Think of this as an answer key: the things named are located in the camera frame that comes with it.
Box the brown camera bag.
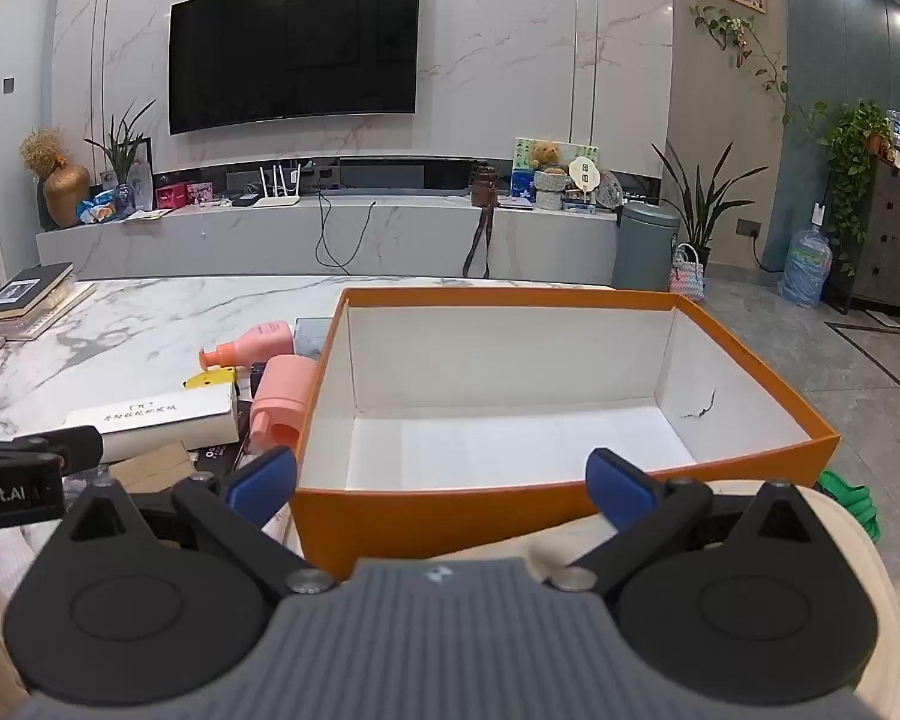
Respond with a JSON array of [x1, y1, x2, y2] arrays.
[[463, 163, 500, 278]]

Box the clear plastic box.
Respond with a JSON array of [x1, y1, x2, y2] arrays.
[[292, 315, 340, 361]]

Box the pothos plant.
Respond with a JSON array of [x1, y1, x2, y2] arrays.
[[821, 99, 897, 275]]

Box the yellow plastic tool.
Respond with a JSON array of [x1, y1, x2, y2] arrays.
[[182, 366, 239, 391]]

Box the round white fan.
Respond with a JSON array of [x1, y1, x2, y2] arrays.
[[566, 156, 599, 197]]

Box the golden vase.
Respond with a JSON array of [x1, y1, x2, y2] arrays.
[[43, 163, 91, 230]]

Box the pink roll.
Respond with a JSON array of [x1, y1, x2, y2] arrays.
[[249, 355, 320, 451]]

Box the green orchid plant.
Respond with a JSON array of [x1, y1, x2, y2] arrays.
[[82, 99, 157, 215]]

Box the snack packets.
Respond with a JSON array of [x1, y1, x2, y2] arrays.
[[75, 191, 121, 224]]

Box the grey trash bin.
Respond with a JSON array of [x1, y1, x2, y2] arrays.
[[613, 200, 681, 292]]

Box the wall television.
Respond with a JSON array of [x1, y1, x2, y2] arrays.
[[167, 0, 422, 136]]

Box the brown cardboard box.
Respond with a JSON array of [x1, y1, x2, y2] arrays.
[[109, 441, 196, 500]]

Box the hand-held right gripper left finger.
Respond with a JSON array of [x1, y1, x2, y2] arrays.
[[49, 446, 338, 599]]

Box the black cable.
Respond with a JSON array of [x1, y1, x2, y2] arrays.
[[313, 191, 355, 271]]

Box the dark wooden cabinet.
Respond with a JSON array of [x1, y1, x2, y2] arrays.
[[844, 157, 900, 327]]

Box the long-leaf potted plant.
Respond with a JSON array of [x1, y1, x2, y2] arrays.
[[650, 141, 766, 271]]

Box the white router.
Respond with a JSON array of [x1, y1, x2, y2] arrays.
[[251, 163, 302, 209]]

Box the person's beige trousers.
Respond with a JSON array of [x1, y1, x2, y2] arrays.
[[0, 476, 900, 720]]

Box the green printed board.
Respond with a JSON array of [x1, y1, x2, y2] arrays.
[[511, 136, 599, 203]]

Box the white book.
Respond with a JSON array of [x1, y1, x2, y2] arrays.
[[0, 285, 98, 342]]

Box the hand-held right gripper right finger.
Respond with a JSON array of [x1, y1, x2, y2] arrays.
[[547, 448, 822, 595]]

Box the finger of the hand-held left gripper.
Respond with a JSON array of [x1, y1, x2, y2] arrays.
[[0, 425, 104, 467]]

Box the small pink pump bottle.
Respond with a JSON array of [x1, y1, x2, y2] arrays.
[[199, 321, 295, 376]]

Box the hanging vine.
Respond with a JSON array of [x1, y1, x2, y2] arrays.
[[690, 4, 792, 125]]

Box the long white box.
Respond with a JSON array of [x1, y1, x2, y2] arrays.
[[64, 381, 241, 464]]

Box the dried flower bunch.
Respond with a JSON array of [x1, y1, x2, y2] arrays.
[[20, 127, 67, 181]]

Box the marble television console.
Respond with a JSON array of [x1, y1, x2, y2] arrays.
[[36, 191, 623, 286]]

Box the black book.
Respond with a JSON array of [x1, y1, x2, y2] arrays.
[[0, 262, 76, 323]]

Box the orange cardboard box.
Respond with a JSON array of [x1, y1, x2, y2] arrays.
[[289, 286, 841, 582]]

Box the green slippers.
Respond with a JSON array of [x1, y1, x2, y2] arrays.
[[817, 469, 878, 541]]

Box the pink woven bag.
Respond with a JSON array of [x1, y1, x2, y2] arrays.
[[669, 244, 710, 302]]

